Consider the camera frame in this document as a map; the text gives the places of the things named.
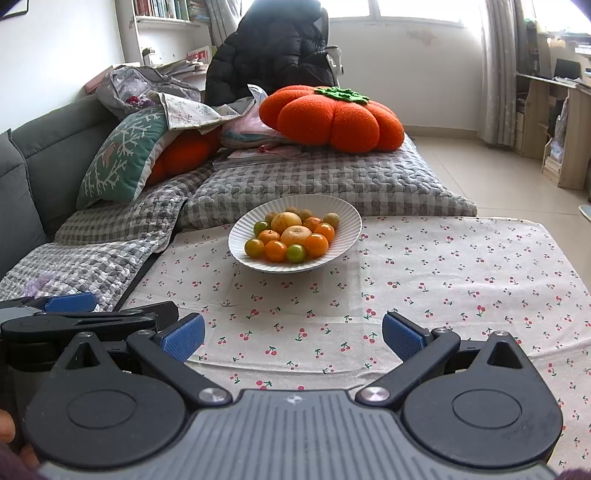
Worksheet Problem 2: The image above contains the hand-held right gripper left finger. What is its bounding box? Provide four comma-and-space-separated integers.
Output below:
60, 312, 233, 409

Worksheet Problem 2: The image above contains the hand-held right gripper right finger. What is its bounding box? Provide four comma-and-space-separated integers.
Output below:
355, 311, 529, 411

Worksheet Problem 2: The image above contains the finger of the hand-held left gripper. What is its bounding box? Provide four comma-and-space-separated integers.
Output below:
0, 292, 99, 317
92, 301, 180, 333

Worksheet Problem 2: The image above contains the white ribbed bowl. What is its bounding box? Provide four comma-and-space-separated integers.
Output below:
228, 194, 363, 276

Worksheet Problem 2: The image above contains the person's left hand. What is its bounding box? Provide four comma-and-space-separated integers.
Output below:
0, 410, 40, 469

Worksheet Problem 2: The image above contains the lavender fluffy cloth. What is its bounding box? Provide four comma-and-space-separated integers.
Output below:
23, 272, 56, 296

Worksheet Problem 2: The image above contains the grey checkered sofa cover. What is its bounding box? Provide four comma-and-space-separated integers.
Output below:
0, 161, 218, 315

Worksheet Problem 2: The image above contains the cherry print tablecloth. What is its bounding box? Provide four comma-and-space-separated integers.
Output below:
115, 215, 591, 472

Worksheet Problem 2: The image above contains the maroon clothing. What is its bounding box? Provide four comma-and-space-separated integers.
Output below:
0, 443, 42, 480

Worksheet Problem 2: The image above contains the grey sofa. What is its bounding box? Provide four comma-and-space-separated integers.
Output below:
0, 99, 116, 278

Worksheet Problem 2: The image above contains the green branch pattern pillow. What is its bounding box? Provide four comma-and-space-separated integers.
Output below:
76, 106, 178, 210

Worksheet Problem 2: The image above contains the plain orange cushion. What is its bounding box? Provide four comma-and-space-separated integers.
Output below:
145, 127, 222, 185

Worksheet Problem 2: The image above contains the stack of magazines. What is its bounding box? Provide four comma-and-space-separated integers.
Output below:
212, 143, 315, 169

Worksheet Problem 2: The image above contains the floral print cloth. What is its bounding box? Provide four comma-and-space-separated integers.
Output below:
148, 90, 254, 134

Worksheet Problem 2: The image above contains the pink plastic bag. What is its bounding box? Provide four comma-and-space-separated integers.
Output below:
219, 83, 287, 148

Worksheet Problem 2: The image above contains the pink book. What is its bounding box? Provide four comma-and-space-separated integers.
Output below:
85, 67, 116, 93

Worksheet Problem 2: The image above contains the orange pumpkin cushion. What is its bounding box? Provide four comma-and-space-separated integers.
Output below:
259, 84, 406, 153

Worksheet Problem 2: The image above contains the grey floral bag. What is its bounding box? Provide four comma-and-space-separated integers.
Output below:
97, 65, 204, 121

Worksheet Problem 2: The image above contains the pile of papers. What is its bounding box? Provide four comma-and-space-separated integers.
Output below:
154, 58, 211, 77

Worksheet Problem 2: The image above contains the wooden desk shelf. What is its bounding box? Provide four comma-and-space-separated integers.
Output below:
515, 18, 591, 190

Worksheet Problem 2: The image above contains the white bookshelf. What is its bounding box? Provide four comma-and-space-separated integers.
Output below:
115, 0, 213, 70

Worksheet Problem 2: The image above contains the beige curtain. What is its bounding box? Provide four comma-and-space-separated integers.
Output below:
478, 0, 529, 148

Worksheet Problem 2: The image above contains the white office chair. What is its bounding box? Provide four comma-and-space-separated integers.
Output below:
321, 9, 347, 77

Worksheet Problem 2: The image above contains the black puffer jacket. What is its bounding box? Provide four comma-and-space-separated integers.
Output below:
204, 0, 342, 109

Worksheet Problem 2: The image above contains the row of books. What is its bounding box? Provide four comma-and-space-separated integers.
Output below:
134, 0, 211, 21

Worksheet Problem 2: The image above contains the small black screen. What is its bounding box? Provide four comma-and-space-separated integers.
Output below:
554, 58, 583, 79

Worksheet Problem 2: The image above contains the window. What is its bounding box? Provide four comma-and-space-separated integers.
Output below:
323, 0, 485, 21

